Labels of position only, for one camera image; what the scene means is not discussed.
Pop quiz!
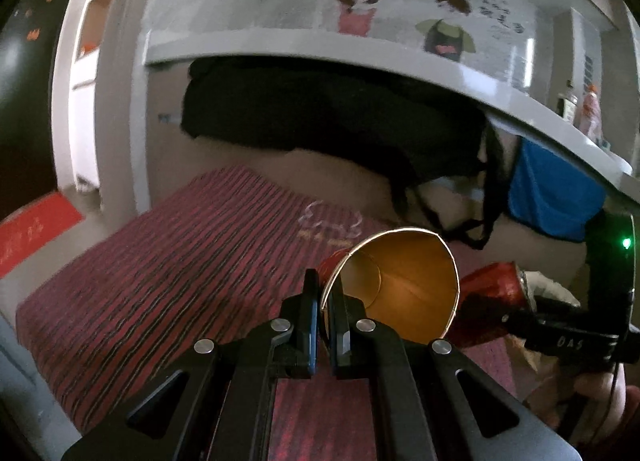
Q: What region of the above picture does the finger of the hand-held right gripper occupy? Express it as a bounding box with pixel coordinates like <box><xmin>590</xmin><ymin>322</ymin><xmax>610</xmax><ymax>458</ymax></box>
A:
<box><xmin>502</xmin><ymin>293</ymin><xmax>622</xmax><ymax>373</ymax></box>

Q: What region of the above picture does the blue towel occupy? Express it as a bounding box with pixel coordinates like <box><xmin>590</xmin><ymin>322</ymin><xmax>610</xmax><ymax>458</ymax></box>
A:
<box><xmin>506</xmin><ymin>140</ymin><xmax>609</xmax><ymax>243</ymax></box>

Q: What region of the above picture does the red floor mat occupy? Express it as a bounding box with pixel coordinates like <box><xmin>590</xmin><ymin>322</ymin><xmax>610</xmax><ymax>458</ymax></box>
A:
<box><xmin>0</xmin><ymin>192</ymin><xmax>84</xmax><ymax>278</ymax></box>

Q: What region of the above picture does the black fabric bag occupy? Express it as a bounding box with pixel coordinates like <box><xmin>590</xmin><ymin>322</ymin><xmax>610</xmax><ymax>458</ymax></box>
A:
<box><xmin>179</xmin><ymin>58</ymin><xmax>507</xmax><ymax>250</ymax></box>

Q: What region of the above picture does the plastic bottle red cap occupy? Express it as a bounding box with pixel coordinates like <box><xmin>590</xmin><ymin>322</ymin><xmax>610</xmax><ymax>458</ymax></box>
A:
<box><xmin>575</xmin><ymin>84</ymin><xmax>602</xmax><ymax>136</ymax></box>

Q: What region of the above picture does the cartoon wall poster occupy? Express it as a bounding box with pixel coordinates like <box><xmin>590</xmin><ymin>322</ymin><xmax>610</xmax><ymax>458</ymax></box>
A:
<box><xmin>150</xmin><ymin>0</ymin><xmax>541</xmax><ymax>73</ymax></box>

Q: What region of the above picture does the crushed red can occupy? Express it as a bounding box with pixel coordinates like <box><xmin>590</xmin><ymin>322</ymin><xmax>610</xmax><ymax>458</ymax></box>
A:
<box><xmin>449</xmin><ymin>261</ymin><xmax>534</xmax><ymax>350</ymax></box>

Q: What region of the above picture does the dark bottle yellow label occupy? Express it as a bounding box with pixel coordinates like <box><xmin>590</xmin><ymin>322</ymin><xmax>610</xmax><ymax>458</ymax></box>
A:
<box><xmin>559</xmin><ymin>81</ymin><xmax>579</xmax><ymax>120</ymax></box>

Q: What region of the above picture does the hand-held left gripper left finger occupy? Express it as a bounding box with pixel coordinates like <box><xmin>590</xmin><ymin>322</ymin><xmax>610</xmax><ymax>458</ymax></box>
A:
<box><xmin>60</xmin><ymin>268</ymin><xmax>320</xmax><ymax>461</ymax></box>

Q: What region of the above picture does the red paper cup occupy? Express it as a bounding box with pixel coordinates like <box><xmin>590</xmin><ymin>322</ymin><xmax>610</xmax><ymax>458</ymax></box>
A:
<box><xmin>315</xmin><ymin>226</ymin><xmax>461</xmax><ymax>348</ymax></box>

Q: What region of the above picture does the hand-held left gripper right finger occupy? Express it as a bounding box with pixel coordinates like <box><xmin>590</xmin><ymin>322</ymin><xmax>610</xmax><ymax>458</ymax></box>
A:
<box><xmin>327</xmin><ymin>286</ymin><xmax>583</xmax><ymax>461</ymax></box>

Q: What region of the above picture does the black refrigerator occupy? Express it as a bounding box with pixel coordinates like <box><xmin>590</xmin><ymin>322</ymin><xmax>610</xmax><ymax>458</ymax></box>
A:
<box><xmin>0</xmin><ymin>0</ymin><xmax>91</xmax><ymax>223</ymax></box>

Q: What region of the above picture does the white cabinet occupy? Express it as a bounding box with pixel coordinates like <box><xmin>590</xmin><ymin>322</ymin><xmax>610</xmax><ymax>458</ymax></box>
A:
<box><xmin>69</xmin><ymin>0</ymin><xmax>122</xmax><ymax>193</ymax></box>

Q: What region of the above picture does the person's right forearm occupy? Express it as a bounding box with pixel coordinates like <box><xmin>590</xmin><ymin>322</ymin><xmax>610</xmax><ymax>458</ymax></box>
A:
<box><xmin>574</xmin><ymin>375</ymin><xmax>628</xmax><ymax>448</ymax></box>

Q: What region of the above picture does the red plaid cloth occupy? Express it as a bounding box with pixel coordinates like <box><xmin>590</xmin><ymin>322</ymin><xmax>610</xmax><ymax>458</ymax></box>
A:
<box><xmin>15</xmin><ymin>165</ymin><xmax>526</xmax><ymax>461</ymax></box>

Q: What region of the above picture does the grey countertop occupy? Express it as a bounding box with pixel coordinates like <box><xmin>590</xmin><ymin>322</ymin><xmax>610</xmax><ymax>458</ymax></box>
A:
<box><xmin>144</xmin><ymin>28</ymin><xmax>635</xmax><ymax>193</ymax></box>

